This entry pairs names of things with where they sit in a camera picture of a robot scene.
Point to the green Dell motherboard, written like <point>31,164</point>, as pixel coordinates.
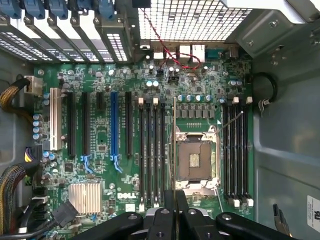
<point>105,125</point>

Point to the black SATA plug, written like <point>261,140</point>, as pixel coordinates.
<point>281,220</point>

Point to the perforated metal slot cover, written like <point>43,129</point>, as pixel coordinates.
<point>117,45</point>
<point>15,41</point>

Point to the long black expansion slot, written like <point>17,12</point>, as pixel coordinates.
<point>85,125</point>
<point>71,125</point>
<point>129,125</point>

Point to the short black expansion slot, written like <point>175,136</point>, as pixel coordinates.
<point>100,101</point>

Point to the black RAM slot white latches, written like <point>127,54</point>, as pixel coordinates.
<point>233,150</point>
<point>141,150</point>
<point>246,150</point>
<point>157,150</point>

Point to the blue expansion slot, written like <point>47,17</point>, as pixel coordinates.
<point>114,125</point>

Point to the grey metal PC case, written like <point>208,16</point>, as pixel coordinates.
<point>287,150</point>

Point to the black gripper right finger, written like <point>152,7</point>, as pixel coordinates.
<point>192,225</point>

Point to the grey power supply unit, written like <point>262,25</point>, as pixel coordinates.
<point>275,5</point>

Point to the white power connector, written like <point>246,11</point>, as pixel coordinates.
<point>33,85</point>

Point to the white PCI expansion slot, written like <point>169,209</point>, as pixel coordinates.
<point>55,120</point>

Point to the blue slot cover clip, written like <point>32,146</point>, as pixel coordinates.
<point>8,8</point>
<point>35,8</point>
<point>106,10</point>
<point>58,8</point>

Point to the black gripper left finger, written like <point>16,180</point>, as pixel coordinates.
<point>160,225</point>

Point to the metal CPU socket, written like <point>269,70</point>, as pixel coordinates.
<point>195,160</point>

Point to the thin metal locking lever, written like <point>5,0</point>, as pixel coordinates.
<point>230,122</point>

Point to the silver finned chipset heatsink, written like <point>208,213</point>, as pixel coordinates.
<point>85,198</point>

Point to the white printed label sticker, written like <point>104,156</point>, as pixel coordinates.
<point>313,212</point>

